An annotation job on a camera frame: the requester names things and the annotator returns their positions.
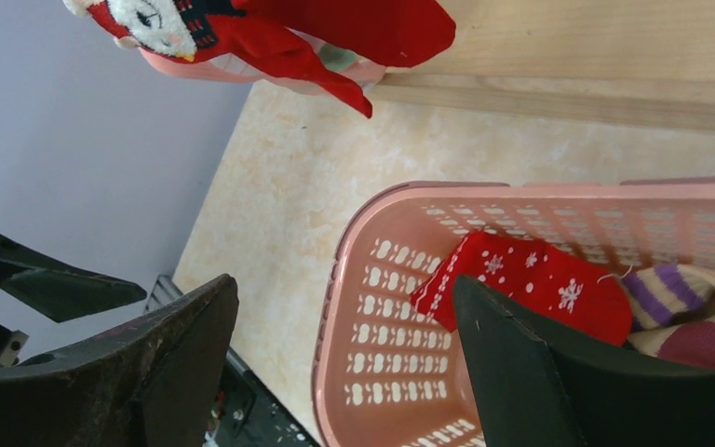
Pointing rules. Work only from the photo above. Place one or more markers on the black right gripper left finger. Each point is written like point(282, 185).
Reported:
point(148, 382)

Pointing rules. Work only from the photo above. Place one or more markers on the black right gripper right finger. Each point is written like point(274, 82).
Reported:
point(537, 382)

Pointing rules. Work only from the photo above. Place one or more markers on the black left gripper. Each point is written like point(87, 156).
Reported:
point(57, 290)

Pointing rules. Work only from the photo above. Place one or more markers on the red patterned sock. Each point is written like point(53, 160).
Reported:
point(535, 274)

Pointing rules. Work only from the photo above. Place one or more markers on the pink plastic laundry basket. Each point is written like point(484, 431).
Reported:
point(387, 375)

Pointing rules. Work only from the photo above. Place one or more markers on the striped maroon purple sock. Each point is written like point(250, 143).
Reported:
point(673, 308)

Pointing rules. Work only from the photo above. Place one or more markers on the red plain sock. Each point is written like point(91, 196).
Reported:
point(393, 33)

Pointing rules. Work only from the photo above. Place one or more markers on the red snowman face sock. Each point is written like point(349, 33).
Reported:
point(198, 31)

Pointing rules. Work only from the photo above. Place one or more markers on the pink sock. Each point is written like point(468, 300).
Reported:
point(231, 69)

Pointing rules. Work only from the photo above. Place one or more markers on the wooden drying rack frame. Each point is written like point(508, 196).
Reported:
point(634, 62)

